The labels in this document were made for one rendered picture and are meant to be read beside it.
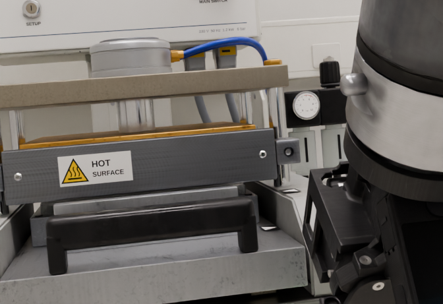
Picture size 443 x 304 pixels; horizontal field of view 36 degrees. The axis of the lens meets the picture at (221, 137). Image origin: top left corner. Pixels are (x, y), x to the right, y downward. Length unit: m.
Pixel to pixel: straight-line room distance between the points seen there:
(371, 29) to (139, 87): 0.33
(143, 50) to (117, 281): 0.24
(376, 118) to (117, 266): 0.26
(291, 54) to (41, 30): 0.48
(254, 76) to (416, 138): 0.33
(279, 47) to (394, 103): 0.85
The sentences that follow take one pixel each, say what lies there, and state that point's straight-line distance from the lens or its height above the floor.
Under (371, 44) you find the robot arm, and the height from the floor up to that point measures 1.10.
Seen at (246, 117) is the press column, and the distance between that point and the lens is 0.75.
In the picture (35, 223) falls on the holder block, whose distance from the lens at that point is 0.60.
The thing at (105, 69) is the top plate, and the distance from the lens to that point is 0.64.
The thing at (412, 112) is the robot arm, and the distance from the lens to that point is 0.28.
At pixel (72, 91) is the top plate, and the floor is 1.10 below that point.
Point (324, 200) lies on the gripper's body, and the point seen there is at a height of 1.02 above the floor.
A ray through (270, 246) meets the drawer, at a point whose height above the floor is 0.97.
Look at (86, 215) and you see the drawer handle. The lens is 0.49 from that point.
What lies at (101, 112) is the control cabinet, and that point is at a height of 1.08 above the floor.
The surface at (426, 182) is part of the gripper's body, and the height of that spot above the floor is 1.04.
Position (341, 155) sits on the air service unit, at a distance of 0.84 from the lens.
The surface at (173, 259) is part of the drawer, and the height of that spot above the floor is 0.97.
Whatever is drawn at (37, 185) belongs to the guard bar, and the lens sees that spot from 0.58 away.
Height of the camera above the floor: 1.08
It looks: 3 degrees down
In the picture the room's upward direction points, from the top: 5 degrees counter-clockwise
